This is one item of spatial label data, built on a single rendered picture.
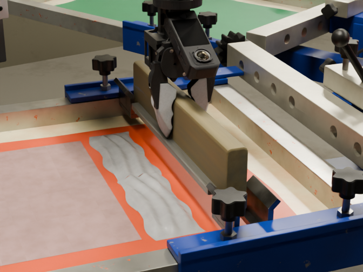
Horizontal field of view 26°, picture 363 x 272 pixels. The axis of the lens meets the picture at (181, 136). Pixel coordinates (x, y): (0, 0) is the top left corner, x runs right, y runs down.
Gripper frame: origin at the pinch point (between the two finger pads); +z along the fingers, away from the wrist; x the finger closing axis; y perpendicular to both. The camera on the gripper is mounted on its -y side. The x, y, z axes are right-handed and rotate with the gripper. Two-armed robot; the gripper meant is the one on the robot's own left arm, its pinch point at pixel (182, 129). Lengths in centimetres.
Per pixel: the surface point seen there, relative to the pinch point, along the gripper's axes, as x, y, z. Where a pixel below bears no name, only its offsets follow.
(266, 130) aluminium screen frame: -15.6, 2.8, 3.6
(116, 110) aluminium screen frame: 3.2, 25.3, 6.1
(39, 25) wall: -42, 356, 81
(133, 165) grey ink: 6.7, 3.9, 6.7
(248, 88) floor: -139, 268, 103
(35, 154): 20.0, 14.0, 7.1
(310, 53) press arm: -52, 54, 10
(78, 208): 17.7, -5.9, 7.1
